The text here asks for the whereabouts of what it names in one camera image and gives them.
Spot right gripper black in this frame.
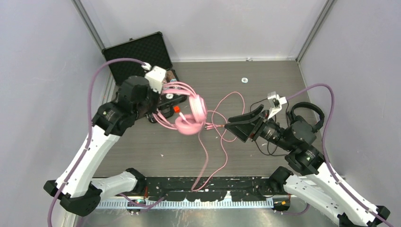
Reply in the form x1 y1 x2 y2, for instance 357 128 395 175
223 103 293 150

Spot pink headphone cable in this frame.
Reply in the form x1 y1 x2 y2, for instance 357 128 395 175
175 91 245 192

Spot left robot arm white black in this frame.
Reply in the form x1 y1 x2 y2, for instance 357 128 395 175
44 76 164 217

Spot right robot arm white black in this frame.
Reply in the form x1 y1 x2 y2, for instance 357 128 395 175
225 102 390 227

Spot black headphones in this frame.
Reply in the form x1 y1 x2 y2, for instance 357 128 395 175
286 102 325 133

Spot small orange cube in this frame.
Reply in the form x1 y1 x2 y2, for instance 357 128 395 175
173 106 181 113

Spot black poker chip case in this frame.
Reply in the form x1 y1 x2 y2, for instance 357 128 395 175
102 32 187 119

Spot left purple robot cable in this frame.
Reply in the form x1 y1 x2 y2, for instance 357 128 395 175
47 58 153 227

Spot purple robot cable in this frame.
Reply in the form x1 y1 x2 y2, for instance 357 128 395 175
47 58 153 227
285 83 401 227

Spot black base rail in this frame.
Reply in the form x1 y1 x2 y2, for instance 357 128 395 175
139 176 288 202

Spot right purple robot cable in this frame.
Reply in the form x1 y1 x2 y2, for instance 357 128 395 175
285 83 401 227

